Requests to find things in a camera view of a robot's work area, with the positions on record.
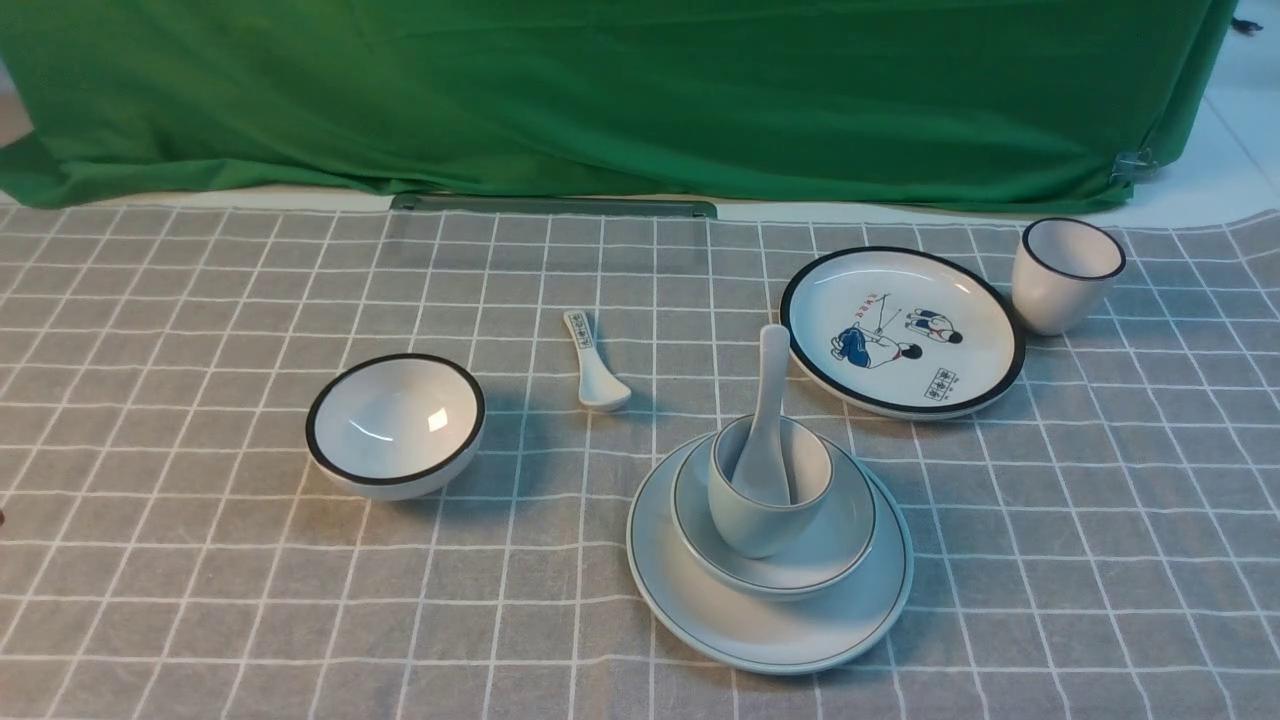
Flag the pale green rimmed bowl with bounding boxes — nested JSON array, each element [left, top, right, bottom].
[[669, 438, 877, 602]]

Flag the black rimmed white cup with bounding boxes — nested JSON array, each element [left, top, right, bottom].
[[1012, 217, 1128, 336]]

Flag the pale green cup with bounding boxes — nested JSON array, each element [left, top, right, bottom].
[[707, 416, 835, 559]]

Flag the green backdrop cloth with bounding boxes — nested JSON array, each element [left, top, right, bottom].
[[1, 1, 1235, 214]]

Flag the pale green large plate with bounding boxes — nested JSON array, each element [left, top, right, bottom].
[[626, 434, 915, 675]]

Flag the cartoon plate black rim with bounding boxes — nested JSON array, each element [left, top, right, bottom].
[[778, 246, 1027, 421]]

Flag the plain white ceramic spoon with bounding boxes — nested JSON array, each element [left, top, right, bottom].
[[731, 324, 792, 506]]

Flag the small patterned white spoon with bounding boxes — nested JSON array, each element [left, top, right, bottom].
[[563, 309, 632, 413]]

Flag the grey metal bar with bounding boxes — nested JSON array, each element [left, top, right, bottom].
[[390, 193, 718, 220]]

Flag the grey checked tablecloth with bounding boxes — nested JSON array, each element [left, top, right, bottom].
[[1, 206, 1277, 719]]

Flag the metal clip on backdrop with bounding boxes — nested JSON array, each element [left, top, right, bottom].
[[1108, 149, 1161, 187]]

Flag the black rimmed white bowl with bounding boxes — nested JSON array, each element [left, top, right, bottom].
[[303, 354, 486, 501]]

